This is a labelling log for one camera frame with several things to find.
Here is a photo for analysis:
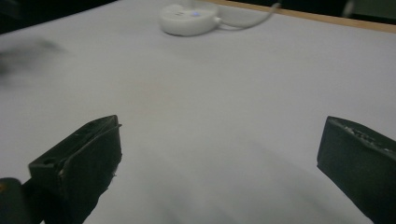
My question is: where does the white cable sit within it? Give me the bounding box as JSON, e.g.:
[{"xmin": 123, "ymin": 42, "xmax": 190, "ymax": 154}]
[{"xmin": 215, "ymin": 2, "xmax": 281, "ymax": 32}]

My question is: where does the white round device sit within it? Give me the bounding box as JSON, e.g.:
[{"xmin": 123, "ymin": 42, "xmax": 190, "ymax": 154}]
[{"xmin": 159, "ymin": 2, "xmax": 221, "ymax": 37}]

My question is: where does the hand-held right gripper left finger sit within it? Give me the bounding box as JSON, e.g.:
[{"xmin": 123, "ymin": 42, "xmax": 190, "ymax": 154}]
[{"xmin": 28, "ymin": 114, "xmax": 122, "ymax": 224}]

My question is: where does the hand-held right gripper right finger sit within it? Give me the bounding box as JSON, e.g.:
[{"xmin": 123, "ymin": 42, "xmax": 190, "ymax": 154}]
[{"xmin": 317, "ymin": 116, "xmax": 396, "ymax": 224}]

